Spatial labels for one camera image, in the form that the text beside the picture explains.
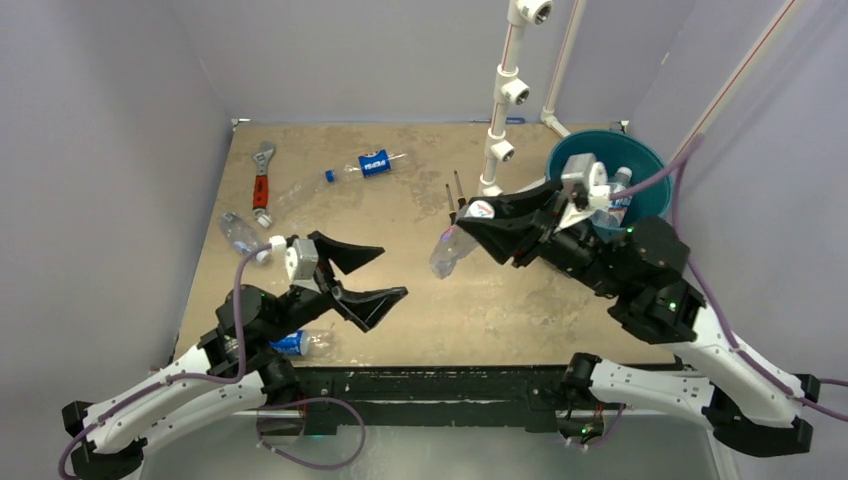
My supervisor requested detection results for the white pipe on wall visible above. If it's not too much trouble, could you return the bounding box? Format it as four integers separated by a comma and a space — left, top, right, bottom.
540, 0, 587, 138

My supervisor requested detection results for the teal plastic bin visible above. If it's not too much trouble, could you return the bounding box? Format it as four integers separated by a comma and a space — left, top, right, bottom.
545, 129, 675, 243

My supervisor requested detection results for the flattened clear bottle white cap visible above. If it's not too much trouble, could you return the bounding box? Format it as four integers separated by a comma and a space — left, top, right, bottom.
268, 174, 333, 212

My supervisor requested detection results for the white PVC pipe stand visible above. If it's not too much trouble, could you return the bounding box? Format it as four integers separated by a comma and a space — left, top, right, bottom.
478, 0, 553, 195

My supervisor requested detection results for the clear bottle blue-orange label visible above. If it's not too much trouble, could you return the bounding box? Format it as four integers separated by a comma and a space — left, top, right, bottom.
592, 166, 635, 230

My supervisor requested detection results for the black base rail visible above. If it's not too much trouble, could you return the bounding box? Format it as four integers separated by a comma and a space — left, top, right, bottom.
259, 365, 598, 435

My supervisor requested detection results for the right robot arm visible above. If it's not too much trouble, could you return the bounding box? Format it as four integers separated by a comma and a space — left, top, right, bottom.
457, 181, 820, 458

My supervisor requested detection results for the left yellow-black screwdriver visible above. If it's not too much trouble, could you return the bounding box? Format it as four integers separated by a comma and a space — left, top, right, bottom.
445, 183, 457, 225

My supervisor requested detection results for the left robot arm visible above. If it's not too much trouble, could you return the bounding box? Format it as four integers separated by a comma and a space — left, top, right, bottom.
57, 231, 408, 479

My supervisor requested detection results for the Pepsi bottle near base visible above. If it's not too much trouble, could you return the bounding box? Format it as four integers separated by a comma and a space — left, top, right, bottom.
270, 329, 338, 359

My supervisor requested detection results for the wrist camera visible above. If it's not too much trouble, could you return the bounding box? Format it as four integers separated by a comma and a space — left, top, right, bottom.
558, 153, 611, 229
269, 235, 320, 292

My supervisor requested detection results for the yellow-black screwdriver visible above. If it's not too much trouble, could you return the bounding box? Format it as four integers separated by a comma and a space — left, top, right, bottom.
445, 183, 457, 225
453, 170, 467, 209

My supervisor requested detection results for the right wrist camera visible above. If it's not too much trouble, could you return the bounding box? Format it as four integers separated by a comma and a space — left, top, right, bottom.
558, 153, 611, 229

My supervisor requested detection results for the red handled adjustable wrench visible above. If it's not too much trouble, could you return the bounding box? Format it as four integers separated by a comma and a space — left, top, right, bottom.
252, 141, 276, 228

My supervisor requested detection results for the clear bottle red logo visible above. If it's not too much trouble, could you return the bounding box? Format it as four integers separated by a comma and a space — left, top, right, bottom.
429, 200, 495, 279

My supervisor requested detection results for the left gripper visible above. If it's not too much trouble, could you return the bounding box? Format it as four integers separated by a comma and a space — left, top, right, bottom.
265, 232, 407, 342

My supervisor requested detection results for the right yellow-black screwdriver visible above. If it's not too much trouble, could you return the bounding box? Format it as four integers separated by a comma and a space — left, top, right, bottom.
453, 170, 467, 209

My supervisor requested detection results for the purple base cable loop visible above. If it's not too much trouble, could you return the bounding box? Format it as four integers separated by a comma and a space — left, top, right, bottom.
254, 392, 366, 470

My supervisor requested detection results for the small clear bottle far left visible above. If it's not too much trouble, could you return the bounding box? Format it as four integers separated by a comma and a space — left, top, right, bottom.
217, 212, 271, 264

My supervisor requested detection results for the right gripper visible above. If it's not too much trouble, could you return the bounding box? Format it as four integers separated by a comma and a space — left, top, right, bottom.
458, 177, 626, 299

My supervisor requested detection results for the Pepsi bottle at back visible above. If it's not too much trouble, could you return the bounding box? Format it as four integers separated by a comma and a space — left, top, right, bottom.
323, 149, 413, 184

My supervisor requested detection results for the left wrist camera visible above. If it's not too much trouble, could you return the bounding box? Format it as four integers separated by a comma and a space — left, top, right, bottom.
269, 235, 320, 292

